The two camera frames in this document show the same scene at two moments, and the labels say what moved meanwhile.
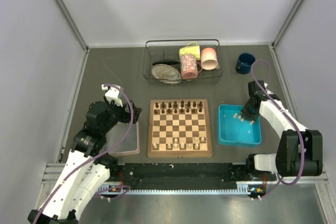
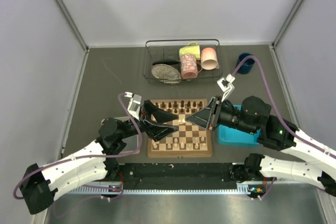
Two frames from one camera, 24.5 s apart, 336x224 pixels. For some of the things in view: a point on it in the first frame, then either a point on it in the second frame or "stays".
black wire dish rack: x=172 y=61 stays
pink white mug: x=209 y=59 stays
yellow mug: x=192 y=48 stays
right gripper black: x=244 y=113 to x=207 y=117
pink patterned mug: x=189 y=69 stays
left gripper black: x=126 y=118 to x=156 y=130
